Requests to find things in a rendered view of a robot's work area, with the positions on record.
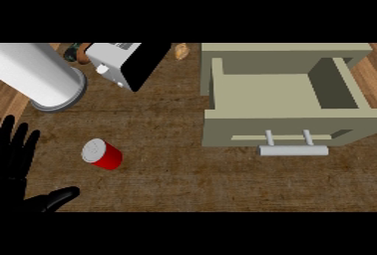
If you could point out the red can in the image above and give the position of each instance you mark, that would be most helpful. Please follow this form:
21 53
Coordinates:
105 156

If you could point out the brown round object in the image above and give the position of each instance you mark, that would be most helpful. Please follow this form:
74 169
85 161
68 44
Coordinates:
83 54

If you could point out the olive green open drawer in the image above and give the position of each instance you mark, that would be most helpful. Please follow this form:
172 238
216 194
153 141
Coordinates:
265 106

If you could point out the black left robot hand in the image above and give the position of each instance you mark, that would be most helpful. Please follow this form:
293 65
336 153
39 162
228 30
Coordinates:
15 172

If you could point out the olive green drawer cabinet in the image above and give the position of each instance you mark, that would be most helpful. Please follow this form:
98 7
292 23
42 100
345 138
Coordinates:
275 56

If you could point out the dark green bottle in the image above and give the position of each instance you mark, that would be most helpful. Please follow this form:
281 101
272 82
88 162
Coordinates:
73 52

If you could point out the tan bread loaf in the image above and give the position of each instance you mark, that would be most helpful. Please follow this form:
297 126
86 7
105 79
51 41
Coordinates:
182 50

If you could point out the white and black appliance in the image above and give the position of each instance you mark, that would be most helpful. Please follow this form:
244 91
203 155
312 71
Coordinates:
123 63

